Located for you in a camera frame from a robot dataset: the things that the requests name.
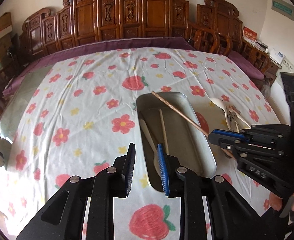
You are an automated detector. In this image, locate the large cream plastic ladle spoon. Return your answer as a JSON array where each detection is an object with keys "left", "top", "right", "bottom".
[{"left": 209, "top": 98, "right": 232, "bottom": 131}]

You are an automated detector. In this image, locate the wooden chopstick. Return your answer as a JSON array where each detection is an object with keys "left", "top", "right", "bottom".
[
  {"left": 151, "top": 91, "right": 236, "bottom": 160},
  {"left": 159, "top": 109, "right": 168, "bottom": 153}
]

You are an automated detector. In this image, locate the cream spoon in box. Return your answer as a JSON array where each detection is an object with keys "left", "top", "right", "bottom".
[{"left": 139, "top": 119, "right": 161, "bottom": 176}]

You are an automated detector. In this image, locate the stainless steel fork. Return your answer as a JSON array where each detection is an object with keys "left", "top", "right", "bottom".
[{"left": 227, "top": 106, "right": 240, "bottom": 132}]

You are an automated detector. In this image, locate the metal rectangular utensil box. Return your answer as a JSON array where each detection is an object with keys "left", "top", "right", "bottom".
[{"left": 136, "top": 93, "right": 216, "bottom": 192}]

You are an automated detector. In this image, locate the wooden chopstick in box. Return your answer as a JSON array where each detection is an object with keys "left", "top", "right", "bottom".
[{"left": 159, "top": 109, "right": 168, "bottom": 153}]

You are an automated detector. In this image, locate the floral strawberry tablecloth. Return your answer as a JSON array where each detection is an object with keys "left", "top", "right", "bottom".
[{"left": 7, "top": 48, "right": 279, "bottom": 239}]

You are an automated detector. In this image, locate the wooden side cabinet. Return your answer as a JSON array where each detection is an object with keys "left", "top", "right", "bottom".
[{"left": 239, "top": 38, "right": 281, "bottom": 86}]

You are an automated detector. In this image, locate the wooden armchair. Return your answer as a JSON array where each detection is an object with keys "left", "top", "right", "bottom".
[{"left": 184, "top": 21, "right": 233, "bottom": 56}]

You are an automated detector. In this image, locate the white telephone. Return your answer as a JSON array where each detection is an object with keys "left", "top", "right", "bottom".
[{"left": 269, "top": 48, "right": 285, "bottom": 64}]

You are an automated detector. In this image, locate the red greeting card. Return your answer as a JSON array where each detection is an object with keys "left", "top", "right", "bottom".
[{"left": 242, "top": 26, "right": 257, "bottom": 45}]

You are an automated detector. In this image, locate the purple under tablecloth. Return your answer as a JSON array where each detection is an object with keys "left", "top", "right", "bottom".
[{"left": 2, "top": 37, "right": 265, "bottom": 97}]

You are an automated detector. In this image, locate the carved wooden bench back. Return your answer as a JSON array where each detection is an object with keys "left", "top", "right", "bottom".
[{"left": 20, "top": 0, "right": 242, "bottom": 59}]

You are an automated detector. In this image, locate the cardboard boxes stack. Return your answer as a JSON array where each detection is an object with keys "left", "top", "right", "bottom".
[{"left": 0, "top": 12, "right": 14, "bottom": 55}]

